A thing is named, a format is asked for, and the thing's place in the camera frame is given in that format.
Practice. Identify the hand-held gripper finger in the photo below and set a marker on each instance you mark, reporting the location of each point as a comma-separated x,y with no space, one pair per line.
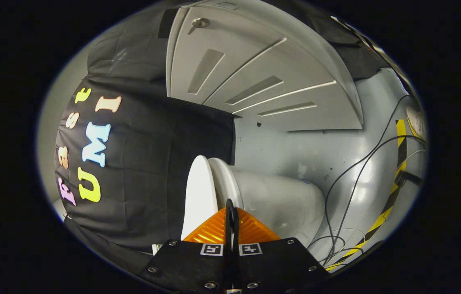
235,228
228,228

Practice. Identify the white toilet lid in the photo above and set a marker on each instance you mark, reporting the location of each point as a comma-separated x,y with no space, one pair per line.
199,192

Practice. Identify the white ceramic toilet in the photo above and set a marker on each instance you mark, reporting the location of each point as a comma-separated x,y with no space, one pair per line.
279,204

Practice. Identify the black backdrop cloth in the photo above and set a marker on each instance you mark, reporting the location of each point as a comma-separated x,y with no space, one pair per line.
152,163

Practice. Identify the white panelled door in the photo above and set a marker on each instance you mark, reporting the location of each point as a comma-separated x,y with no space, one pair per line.
230,65

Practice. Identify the black plug adapter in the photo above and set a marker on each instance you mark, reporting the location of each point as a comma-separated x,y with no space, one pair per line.
406,178

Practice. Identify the yellow black hazard tape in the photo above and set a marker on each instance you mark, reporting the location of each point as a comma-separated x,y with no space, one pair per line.
400,155

